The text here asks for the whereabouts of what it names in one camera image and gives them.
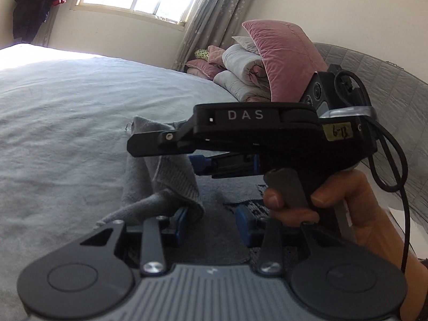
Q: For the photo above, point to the person's right forearm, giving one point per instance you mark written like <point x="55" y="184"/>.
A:
<point x="414" y="291"/>

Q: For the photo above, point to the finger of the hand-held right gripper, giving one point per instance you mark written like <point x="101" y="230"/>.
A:
<point x="150" y="142"/>
<point x="200" y="164"/>

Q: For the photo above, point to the small pink pillow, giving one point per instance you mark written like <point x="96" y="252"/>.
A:
<point x="202" y="68"/>
<point x="217" y="55"/>

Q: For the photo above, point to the grey patterned curtain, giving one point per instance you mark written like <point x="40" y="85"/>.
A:
<point x="217" y="13"/>

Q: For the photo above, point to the grey quilted headboard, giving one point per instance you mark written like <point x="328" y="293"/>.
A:
<point x="401" y="90"/>

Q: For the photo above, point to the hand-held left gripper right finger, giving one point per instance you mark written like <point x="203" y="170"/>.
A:
<point x="242" y="225"/>

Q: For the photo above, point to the folded grey pink quilt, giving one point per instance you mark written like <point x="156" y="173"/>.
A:
<point x="240" y="70"/>

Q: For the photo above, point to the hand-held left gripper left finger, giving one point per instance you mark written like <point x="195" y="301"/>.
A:
<point x="180" y="224"/>

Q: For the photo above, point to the beige lace curtain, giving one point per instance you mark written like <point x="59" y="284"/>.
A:
<point x="46" y="30"/>

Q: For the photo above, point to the large pink velvet pillow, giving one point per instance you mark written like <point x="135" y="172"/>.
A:
<point x="284" y="53"/>

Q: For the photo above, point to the person's right hand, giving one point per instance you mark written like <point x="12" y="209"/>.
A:
<point x="364" y="207"/>

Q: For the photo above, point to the green patterned cushion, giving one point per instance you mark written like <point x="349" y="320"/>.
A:
<point x="202" y="54"/>

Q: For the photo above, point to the dark hanging clothes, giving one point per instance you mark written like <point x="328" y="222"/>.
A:
<point x="33" y="3"/>

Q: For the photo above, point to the grey knit sweater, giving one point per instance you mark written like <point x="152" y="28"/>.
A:
<point x="167" y="174"/>

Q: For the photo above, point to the bed with grey sheet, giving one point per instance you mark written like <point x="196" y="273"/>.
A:
<point x="83" y="123"/>

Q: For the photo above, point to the white paper sheet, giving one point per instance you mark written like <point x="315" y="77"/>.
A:
<point x="416" y="234"/>

